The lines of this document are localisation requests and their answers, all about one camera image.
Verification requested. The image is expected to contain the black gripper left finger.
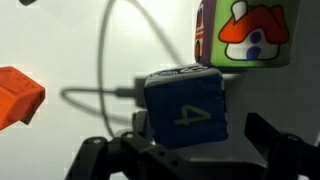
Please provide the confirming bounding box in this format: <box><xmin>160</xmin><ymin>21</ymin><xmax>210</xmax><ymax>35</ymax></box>
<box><xmin>64</xmin><ymin>111</ymin><xmax>214</xmax><ymax>180</ymax></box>

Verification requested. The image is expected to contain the small orange block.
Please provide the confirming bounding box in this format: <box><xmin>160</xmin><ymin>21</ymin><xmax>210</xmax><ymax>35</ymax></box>
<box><xmin>0</xmin><ymin>65</ymin><xmax>46</xmax><ymax>131</ymax></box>

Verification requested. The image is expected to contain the blue soft block number four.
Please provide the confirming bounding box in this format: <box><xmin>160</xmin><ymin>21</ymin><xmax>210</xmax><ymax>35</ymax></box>
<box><xmin>143</xmin><ymin>63</ymin><xmax>229</xmax><ymax>149</ymax></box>

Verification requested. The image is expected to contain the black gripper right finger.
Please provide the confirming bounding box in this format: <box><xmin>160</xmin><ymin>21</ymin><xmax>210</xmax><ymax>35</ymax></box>
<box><xmin>244</xmin><ymin>113</ymin><xmax>320</xmax><ymax>180</ymax></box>

